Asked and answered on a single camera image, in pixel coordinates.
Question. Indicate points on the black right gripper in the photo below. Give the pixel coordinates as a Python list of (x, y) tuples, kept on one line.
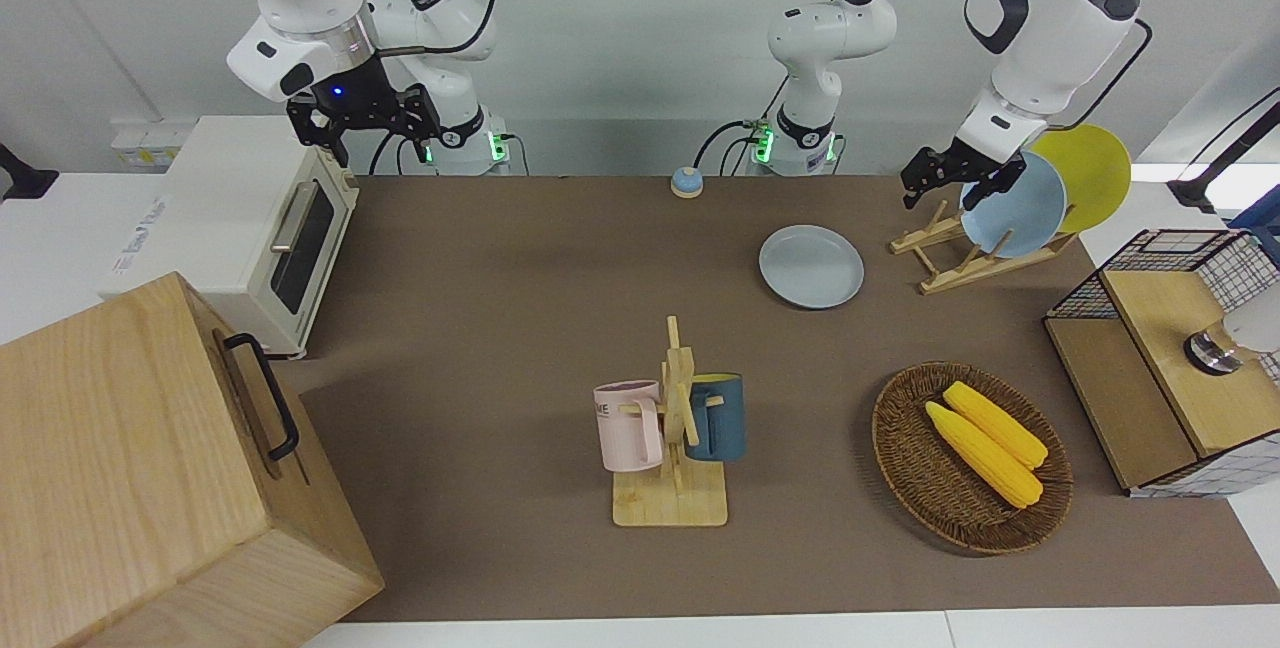
[(358, 98)]

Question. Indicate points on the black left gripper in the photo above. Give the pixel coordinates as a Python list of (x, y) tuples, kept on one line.
[(975, 166)]

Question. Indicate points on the gray plate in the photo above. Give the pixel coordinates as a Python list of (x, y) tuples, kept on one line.
[(810, 266)]

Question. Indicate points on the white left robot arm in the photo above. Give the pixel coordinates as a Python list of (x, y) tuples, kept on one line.
[(1050, 28)]

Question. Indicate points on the light blue plate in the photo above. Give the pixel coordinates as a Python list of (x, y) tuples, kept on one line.
[(1025, 208)]

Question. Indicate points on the low wooden plate rack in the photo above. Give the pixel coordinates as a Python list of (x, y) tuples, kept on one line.
[(960, 273)]

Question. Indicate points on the yellow plate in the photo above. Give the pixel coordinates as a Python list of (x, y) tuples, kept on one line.
[(1095, 173)]

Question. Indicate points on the white toaster oven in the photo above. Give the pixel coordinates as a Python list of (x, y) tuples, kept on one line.
[(220, 198)]

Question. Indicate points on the yellow corn cob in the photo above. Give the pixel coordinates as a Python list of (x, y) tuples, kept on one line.
[(980, 453), (1000, 425)]

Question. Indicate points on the brown table mat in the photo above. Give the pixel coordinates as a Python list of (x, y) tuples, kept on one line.
[(500, 328)]

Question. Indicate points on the small blue bell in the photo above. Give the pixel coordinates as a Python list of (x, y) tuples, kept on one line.
[(686, 183)]

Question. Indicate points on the brown wicker basket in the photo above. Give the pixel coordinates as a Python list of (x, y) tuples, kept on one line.
[(930, 488)]

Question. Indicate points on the silver white cylindrical device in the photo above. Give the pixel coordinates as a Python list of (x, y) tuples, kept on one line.
[(1215, 348)]

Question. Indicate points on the dark blue mug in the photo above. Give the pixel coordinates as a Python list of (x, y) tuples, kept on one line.
[(722, 423)]

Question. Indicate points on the pink mug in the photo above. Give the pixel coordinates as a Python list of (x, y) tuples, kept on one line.
[(625, 428)]

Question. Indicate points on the wooden mug tree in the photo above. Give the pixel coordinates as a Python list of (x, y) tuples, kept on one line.
[(670, 503)]

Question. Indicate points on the wooden drawer cabinet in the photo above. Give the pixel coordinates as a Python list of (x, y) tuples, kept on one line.
[(120, 488)]

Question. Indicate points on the black camera stand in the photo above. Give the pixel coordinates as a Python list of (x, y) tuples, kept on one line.
[(20, 178), (1210, 173)]

